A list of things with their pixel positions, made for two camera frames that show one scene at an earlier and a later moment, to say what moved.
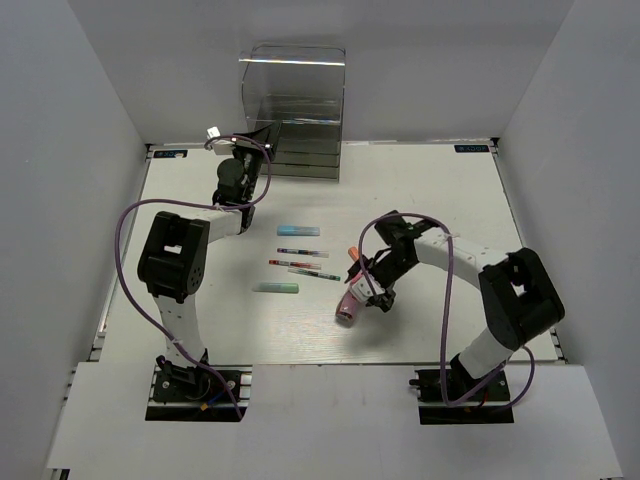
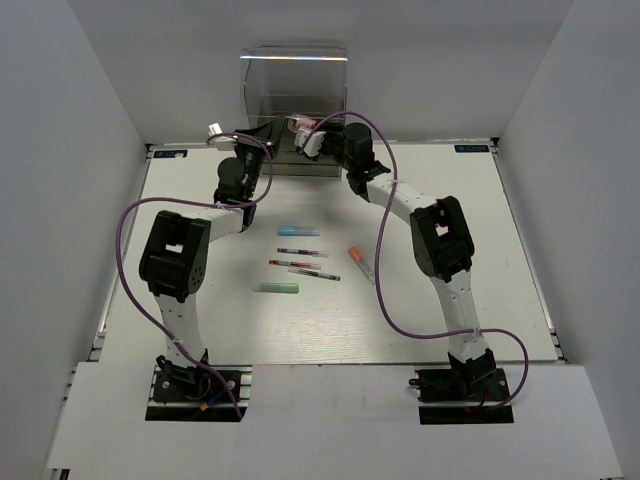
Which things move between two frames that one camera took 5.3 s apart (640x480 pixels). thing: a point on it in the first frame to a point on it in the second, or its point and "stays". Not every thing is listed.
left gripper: (261, 135) stays
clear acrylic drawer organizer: (303, 86) stays
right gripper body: (391, 268) to (334, 146)
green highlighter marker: (277, 287) stays
